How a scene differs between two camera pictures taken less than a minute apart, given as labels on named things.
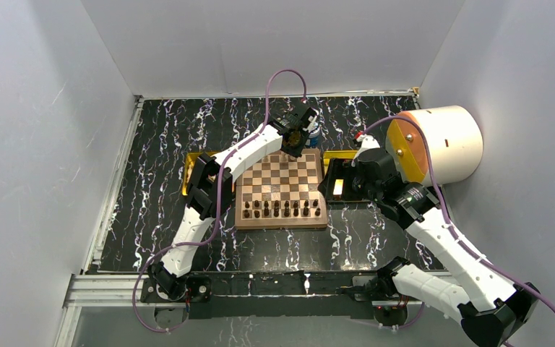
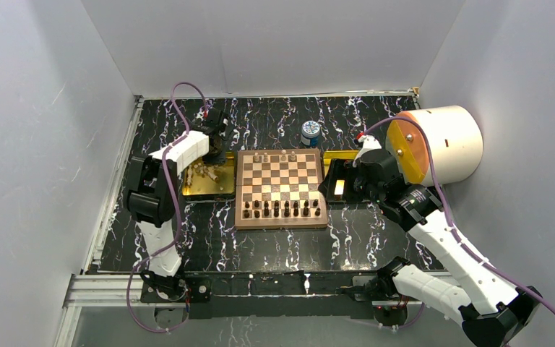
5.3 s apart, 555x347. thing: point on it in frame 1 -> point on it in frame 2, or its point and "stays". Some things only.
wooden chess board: x=278 y=191 stays
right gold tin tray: x=341 y=154 stays
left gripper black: x=298 y=152 -> x=219 y=160
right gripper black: x=340 y=169 stays
